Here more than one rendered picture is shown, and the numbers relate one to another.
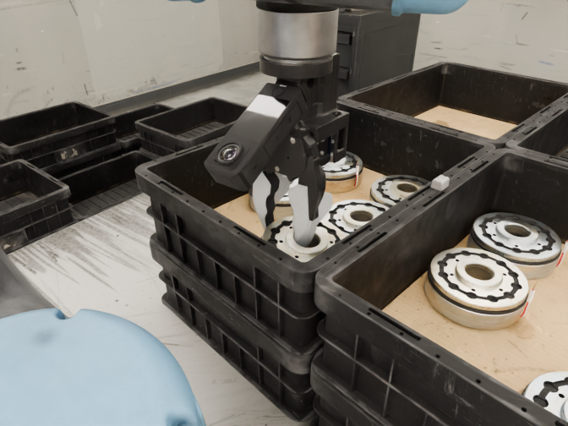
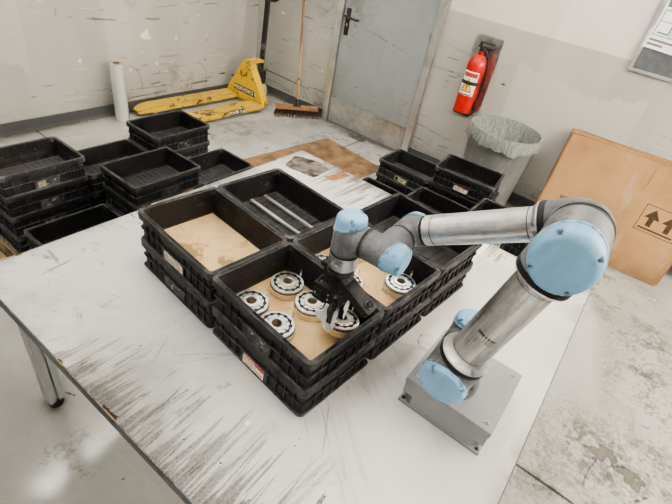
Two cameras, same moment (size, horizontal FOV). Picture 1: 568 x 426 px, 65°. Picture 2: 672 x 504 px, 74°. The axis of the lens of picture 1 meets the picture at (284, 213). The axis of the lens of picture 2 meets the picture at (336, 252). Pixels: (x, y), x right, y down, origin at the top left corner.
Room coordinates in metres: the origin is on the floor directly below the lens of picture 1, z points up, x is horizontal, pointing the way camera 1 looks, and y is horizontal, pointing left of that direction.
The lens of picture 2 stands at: (0.61, 0.87, 1.77)
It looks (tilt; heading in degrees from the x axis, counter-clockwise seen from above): 36 degrees down; 261
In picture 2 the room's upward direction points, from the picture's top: 12 degrees clockwise
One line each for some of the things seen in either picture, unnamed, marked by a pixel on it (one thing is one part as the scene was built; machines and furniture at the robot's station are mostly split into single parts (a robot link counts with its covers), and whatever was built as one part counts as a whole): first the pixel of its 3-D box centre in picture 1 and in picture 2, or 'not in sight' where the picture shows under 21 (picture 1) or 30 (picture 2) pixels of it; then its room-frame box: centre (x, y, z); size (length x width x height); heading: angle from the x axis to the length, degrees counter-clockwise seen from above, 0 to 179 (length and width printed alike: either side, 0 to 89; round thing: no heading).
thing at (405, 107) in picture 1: (458, 124); (212, 240); (0.82, -0.34, 0.87); 0.40 x 0.30 x 0.11; 135
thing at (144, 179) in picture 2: not in sight; (154, 202); (1.30, -1.28, 0.37); 0.40 x 0.30 x 0.45; 51
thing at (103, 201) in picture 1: (122, 222); not in sight; (1.33, 0.57, 0.31); 0.40 x 0.30 x 0.34; 141
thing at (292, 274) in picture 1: (324, 164); (298, 297); (0.54, -0.05, 0.92); 0.40 x 0.30 x 0.02; 135
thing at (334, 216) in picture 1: (361, 220); (312, 302); (0.49, -0.10, 0.86); 0.10 x 0.10 x 0.01
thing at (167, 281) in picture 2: not in sight; (212, 266); (0.82, -0.34, 0.76); 0.40 x 0.30 x 0.12; 135
